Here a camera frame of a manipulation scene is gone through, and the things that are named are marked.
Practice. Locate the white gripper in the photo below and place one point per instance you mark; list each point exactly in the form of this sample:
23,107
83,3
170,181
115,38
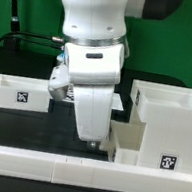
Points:
92,72

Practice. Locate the white drawer box front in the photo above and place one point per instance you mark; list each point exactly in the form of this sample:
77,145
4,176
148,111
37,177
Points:
123,143

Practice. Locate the white drawer box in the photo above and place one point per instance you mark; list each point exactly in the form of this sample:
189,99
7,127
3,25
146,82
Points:
23,93
123,143

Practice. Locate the white drawer box rear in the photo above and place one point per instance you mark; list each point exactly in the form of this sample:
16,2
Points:
23,93

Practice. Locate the white marker plate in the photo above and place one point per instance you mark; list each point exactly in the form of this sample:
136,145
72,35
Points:
116,102

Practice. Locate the black tripod pole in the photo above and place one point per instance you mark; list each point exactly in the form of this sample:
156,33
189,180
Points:
10,41

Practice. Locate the white front rail barrier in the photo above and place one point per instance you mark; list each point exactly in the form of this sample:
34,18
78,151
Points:
94,174

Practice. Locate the white drawer cabinet frame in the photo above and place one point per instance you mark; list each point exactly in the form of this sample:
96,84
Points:
166,112

